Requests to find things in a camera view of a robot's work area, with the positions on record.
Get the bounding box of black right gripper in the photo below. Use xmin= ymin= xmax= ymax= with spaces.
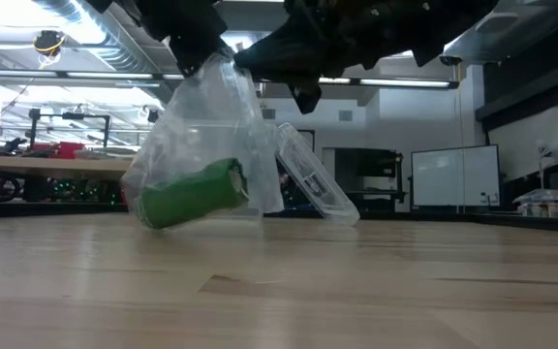
xmin=232 ymin=0 xmax=499 ymax=116

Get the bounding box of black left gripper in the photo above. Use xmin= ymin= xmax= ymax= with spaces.
xmin=135 ymin=0 xmax=235 ymax=78

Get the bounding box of clear plastic zip bag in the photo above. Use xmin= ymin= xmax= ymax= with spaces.
xmin=120 ymin=51 xmax=286 ymax=230

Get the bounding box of clear plastic container lid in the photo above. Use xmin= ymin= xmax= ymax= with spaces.
xmin=274 ymin=121 xmax=361 ymax=227

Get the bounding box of clear plastic storage container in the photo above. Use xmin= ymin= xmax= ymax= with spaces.
xmin=162 ymin=118 xmax=280 ymax=225

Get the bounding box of long ceiling light bar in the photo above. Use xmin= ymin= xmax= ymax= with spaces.
xmin=0 ymin=67 xmax=460 ymax=91

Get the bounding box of black background cabinet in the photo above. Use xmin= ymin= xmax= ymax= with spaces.
xmin=332 ymin=147 xmax=410 ymax=213

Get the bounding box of red background crate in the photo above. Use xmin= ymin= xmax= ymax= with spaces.
xmin=29 ymin=142 xmax=87 ymax=160

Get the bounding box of white whiteboard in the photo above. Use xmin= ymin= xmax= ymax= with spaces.
xmin=410 ymin=144 xmax=501 ymax=209

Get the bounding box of wooden background table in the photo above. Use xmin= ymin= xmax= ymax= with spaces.
xmin=0 ymin=153 xmax=134 ymax=181

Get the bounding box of pile of packaged goods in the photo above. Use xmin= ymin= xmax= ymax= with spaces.
xmin=513 ymin=188 xmax=558 ymax=219

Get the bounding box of black frame stand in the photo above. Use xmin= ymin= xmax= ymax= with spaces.
xmin=26 ymin=107 xmax=111 ymax=149

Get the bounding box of black ceiling cable reel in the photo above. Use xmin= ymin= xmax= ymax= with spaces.
xmin=31 ymin=29 xmax=67 ymax=70

